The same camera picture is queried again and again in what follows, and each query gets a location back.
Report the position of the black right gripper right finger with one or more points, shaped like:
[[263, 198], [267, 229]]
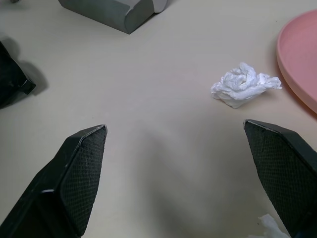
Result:
[[284, 168]]

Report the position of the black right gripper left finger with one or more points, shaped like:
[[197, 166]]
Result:
[[62, 183]]

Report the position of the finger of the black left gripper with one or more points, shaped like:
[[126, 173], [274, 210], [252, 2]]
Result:
[[10, 79]]

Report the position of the white tissue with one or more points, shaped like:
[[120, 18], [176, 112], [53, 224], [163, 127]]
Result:
[[237, 86], [272, 229]]

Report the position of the pink plate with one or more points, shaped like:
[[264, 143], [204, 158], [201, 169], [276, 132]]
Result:
[[299, 49]]

